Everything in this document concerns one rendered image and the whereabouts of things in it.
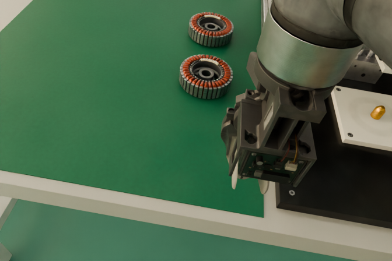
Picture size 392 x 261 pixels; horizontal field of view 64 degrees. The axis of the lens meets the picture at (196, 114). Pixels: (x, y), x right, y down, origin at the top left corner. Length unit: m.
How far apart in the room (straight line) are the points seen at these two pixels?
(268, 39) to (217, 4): 0.72
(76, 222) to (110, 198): 0.83
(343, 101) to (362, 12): 0.53
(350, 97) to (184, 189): 0.41
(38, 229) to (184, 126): 0.89
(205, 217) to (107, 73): 0.37
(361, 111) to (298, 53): 0.48
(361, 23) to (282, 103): 0.09
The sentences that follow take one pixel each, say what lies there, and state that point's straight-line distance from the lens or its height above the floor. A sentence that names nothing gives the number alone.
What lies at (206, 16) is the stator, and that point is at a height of 0.79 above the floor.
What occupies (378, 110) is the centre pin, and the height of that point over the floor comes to 0.80.
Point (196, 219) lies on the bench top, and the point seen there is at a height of 0.74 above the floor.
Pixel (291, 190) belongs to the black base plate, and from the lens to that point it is 0.53.
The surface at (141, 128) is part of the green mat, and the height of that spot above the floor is 0.75.
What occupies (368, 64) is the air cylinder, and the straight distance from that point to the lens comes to 0.78.
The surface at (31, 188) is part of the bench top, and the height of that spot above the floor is 0.75.
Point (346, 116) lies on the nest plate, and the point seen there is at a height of 0.78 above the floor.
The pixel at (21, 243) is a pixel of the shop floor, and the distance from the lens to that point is 1.36.
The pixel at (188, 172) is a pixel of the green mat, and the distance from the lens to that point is 0.53.
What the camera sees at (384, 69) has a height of 0.88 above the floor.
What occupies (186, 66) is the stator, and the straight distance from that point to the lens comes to 0.65.
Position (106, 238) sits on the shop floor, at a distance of 1.29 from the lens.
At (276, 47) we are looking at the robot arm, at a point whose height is 1.07.
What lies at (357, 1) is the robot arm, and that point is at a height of 1.13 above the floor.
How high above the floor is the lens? 1.20
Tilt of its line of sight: 47 degrees down
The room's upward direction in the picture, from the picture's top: 10 degrees clockwise
